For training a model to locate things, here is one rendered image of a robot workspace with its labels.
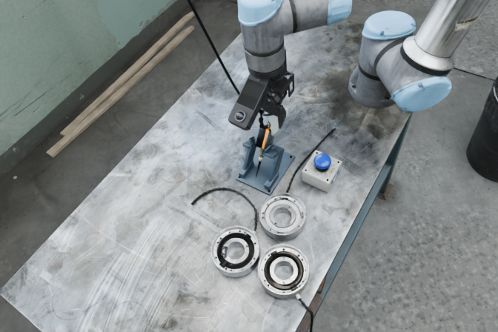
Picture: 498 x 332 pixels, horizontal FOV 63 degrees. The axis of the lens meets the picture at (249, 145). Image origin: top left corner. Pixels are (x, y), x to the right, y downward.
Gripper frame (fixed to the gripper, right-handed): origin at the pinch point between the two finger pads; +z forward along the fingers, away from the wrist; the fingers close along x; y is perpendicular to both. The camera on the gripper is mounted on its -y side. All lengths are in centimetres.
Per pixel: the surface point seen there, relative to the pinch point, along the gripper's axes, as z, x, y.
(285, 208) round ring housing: 9.6, -10.5, -11.0
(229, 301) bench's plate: 12.1, -9.7, -34.1
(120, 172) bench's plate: 12.0, 33.1, -21.1
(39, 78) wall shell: 61, 149, 17
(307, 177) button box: 9.2, -11.3, -1.5
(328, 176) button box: 7.7, -15.7, 0.3
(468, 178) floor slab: 92, -53, 77
